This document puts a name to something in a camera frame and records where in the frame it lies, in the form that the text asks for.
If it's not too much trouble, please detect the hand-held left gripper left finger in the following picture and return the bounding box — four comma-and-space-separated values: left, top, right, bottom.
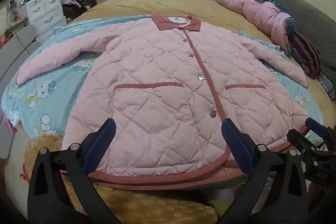
27, 118, 121, 224

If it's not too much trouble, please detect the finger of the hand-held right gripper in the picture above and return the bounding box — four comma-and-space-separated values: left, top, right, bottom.
287, 129, 319, 159
305, 117, 336, 147

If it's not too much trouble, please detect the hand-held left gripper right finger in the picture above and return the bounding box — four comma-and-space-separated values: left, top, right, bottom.
221, 118, 309, 224

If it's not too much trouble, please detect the pink quilted jacket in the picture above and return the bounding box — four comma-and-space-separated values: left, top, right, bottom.
16, 13, 310, 185

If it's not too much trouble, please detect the dark clothes pile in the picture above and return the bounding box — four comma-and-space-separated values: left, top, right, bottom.
62, 4, 88, 24

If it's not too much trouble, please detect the dark floral cloth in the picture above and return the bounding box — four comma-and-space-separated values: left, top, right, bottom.
318, 74, 336, 102

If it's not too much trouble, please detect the striped dark red cloth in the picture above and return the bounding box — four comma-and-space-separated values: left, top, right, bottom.
287, 31, 322, 79

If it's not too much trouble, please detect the blue cartoon print blanket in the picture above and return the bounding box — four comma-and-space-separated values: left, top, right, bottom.
1, 15, 326, 141

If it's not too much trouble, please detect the grey quilted headboard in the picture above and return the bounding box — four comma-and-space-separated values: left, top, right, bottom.
264, 0, 336, 83

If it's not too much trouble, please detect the pink puffy coat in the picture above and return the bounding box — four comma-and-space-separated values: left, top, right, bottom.
215, 0, 292, 52

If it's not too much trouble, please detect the white plastic drawer unit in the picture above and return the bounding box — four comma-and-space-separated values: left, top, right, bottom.
20, 0, 67, 43

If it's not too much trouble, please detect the purple garment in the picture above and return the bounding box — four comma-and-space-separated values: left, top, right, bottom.
61, 0, 82, 8

